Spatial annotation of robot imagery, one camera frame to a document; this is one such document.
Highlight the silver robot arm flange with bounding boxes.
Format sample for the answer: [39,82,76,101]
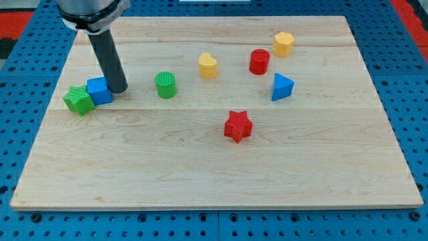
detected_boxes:
[57,0,131,35]

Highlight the blue cube block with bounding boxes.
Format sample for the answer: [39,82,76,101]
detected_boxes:
[86,77,113,106]

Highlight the red star block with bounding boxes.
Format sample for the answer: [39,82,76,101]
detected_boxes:
[223,110,253,143]

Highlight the light wooden board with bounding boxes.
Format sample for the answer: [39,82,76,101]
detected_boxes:
[11,16,423,211]

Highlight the yellow heart block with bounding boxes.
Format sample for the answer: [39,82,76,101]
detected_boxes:
[198,52,218,79]

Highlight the green cylinder block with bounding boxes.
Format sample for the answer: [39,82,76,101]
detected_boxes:
[154,72,177,98]

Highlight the blue triangle block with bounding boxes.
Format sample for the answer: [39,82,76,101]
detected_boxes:
[271,73,294,101]

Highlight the red cylinder block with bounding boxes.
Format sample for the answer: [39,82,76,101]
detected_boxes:
[249,49,270,75]

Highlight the yellow hexagon block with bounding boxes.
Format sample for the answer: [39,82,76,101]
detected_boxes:
[272,32,295,57]

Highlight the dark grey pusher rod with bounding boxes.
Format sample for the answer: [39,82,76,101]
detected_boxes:
[88,29,128,94]

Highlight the green star block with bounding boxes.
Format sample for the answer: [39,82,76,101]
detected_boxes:
[63,86,96,116]

